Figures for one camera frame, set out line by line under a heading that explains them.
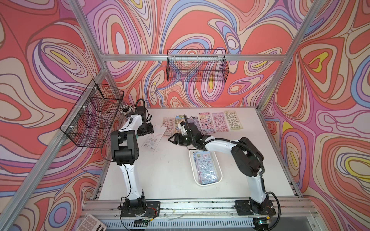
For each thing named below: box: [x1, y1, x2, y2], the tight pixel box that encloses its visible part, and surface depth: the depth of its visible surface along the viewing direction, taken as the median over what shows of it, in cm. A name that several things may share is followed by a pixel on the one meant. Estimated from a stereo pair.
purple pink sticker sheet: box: [211, 112, 229, 133], surface depth 113 cm
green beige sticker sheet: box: [224, 110, 244, 130], surface depth 113 cm
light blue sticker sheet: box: [192, 151, 218, 185], surface depth 89 cm
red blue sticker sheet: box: [141, 124, 168, 153], surface depth 103 cm
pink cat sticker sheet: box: [198, 112, 216, 135], surface depth 113 cm
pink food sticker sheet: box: [162, 117, 175, 137], surface depth 113 cm
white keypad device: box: [76, 214, 107, 231], surface depth 69 cm
